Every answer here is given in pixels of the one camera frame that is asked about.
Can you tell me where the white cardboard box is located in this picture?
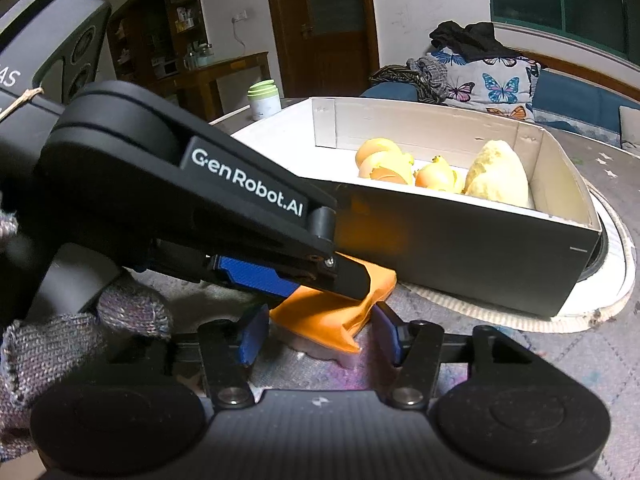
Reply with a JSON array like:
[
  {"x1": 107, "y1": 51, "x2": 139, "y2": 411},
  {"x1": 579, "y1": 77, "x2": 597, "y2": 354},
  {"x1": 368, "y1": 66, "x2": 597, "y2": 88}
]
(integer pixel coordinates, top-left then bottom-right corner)
[{"x1": 235, "y1": 98, "x2": 602, "y2": 318}]

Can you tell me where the dark wooden door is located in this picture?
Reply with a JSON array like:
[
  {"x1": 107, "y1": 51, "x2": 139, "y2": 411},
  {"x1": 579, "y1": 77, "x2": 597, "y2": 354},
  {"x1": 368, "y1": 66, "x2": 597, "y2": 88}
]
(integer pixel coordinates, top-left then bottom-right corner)
[{"x1": 268, "y1": 0, "x2": 380, "y2": 98}]

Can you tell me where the grey patterned cloth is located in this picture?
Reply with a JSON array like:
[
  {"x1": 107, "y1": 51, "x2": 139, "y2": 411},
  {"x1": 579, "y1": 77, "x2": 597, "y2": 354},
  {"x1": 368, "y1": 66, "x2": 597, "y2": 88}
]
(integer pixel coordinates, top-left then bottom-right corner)
[{"x1": 369, "y1": 56, "x2": 449, "y2": 104}]

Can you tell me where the orange rubber duck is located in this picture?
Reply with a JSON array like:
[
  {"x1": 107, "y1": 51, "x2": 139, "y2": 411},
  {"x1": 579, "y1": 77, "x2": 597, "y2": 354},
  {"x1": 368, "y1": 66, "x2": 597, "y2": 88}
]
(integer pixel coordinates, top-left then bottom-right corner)
[{"x1": 355, "y1": 138, "x2": 414, "y2": 185}]

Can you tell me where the orange clay pack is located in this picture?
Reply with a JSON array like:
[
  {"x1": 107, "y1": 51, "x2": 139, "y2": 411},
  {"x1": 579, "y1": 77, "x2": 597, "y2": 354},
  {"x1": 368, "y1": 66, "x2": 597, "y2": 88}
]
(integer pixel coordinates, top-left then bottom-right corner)
[{"x1": 270, "y1": 258, "x2": 397, "y2": 370}]

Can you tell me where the yellow plush chick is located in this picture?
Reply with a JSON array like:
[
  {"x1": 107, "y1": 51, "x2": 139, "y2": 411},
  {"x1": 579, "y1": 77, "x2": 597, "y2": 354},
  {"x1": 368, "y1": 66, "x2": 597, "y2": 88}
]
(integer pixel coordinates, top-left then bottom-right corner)
[{"x1": 463, "y1": 140, "x2": 529, "y2": 208}]

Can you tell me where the blue sofa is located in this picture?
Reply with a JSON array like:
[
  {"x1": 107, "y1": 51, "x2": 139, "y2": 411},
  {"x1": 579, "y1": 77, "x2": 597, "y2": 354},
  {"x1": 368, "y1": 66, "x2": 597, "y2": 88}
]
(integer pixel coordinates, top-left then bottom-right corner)
[{"x1": 359, "y1": 68, "x2": 640, "y2": 150}]

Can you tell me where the round induction cooktop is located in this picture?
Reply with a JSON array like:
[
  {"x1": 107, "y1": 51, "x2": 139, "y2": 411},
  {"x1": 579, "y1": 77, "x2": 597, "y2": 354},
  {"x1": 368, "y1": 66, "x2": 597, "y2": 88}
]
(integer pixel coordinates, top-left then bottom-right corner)
[{"x1": 405, "y1": 184, "x2": 637, "y2": 334}]

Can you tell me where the green lidded white jar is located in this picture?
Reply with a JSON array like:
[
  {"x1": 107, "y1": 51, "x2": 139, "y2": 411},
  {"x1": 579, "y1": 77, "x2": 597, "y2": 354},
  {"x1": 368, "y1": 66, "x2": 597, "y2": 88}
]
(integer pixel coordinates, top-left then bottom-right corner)
[{"x1": 247, "y1": 79, "x2": 282, "y2": 120}]

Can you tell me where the beige cushion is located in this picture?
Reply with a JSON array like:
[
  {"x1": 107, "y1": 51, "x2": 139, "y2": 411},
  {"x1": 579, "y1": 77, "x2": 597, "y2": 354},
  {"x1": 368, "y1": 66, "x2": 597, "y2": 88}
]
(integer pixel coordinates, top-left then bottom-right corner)
[{"x1": 620, "y1": 106, "x2": 640, "y2": 155}]

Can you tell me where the gloved left hand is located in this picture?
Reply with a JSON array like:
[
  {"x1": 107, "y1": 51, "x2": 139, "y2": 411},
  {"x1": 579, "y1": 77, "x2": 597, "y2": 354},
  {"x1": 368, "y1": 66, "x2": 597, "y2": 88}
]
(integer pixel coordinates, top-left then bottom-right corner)
[{"x1": 0, "y1": 209, "x2": 174, "y2": 463}]

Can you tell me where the butterfly print pillow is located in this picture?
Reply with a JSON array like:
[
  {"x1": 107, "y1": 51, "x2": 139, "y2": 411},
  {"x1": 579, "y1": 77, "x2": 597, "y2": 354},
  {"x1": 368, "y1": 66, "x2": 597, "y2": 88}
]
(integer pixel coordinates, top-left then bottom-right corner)
[{"x1": 427, "y1": 48, "x2": 541, "y2": 122}]

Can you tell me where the wooden side table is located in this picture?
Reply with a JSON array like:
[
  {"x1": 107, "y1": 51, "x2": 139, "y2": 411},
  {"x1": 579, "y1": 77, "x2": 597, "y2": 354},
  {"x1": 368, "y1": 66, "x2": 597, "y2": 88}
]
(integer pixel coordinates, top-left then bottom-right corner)
[{"x1": 146, "y1": 52, "x2": 270, "y2": 122}]

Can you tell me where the black clothes pile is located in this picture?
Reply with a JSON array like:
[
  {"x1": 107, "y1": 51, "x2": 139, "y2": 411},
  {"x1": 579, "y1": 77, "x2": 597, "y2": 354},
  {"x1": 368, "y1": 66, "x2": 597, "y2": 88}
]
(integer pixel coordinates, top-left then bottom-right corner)
[{"x1": 430, "y1": 21, "x2": 521, "y2": 62}]

